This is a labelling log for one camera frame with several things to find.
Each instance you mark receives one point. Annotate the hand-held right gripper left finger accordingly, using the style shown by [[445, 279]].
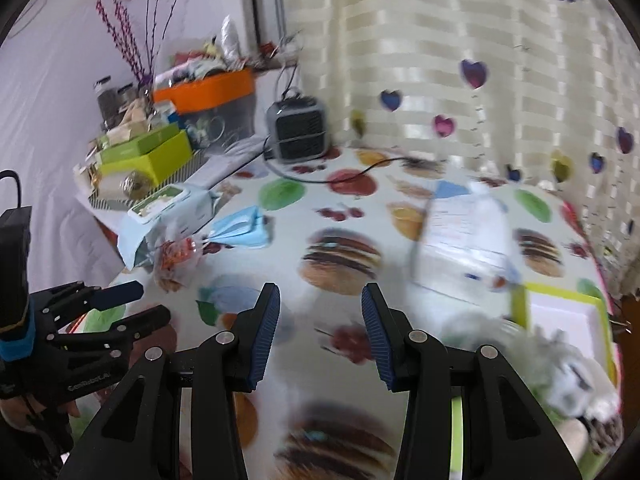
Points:
[[265, 340]]

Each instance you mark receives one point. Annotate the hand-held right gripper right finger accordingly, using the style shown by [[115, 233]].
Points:
[[375, 340]]

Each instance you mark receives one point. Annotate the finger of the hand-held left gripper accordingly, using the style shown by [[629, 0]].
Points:
[[117, 296], [140, 322]]

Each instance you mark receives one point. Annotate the green cardboard box white inside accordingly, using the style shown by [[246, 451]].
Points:
[[560, 315]]

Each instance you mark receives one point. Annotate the person's left forearm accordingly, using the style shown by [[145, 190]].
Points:
[[30, 452]]

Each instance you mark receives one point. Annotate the person's left hand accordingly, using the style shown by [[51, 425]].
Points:
[[15, 412]]

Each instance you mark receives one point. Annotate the clear snack bag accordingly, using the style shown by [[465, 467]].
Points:
[[175, 260]]

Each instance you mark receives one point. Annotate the wet wipes pack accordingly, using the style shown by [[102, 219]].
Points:
[[165, 220]]

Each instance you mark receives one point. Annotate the clear plastic lidded container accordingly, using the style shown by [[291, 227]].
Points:
[[480, 330]]

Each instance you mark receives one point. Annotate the blue face masks pack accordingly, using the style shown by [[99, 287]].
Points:
[[240, 230]]

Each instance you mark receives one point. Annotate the gold foil ball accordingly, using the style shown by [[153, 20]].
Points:
[[135, 184]]

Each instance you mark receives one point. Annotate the fruit printed tablecloth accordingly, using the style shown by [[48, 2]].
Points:
[[310, 220]]

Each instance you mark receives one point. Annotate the white tissue pack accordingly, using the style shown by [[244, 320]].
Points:
[[460, 240]]

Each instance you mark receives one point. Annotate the large green box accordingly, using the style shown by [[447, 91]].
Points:
[[160, 162]]

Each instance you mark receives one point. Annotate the slim green box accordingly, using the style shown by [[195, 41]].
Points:
[[140, 145]]

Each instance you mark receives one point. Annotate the black white striped tray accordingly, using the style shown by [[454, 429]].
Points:
[[197, 162]]

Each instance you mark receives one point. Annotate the beige packets pile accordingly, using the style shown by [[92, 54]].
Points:
[[130, 120]]

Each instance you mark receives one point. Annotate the tall glass jar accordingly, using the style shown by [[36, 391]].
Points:
[[106, 102]]

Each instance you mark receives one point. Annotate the short glass jar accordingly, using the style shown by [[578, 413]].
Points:
[[126, 96]]

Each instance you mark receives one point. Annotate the black patterned box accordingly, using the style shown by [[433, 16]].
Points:
[[235, 120]]

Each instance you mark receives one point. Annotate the grey desktop heater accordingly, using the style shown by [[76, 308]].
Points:
[[297, 130]]

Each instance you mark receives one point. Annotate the orange box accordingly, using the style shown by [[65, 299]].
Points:
[[210, 92]]

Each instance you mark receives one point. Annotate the rolled white towel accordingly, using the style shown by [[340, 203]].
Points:
[[575, 440]]

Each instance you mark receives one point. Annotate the pile of packets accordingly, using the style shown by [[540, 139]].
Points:
[[200, 67]]

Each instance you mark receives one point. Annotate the purple flower branches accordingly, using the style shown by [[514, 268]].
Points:
[[130, 45]]

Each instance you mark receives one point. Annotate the heart balloon print curtain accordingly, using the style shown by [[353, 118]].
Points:
[[450, 35]]

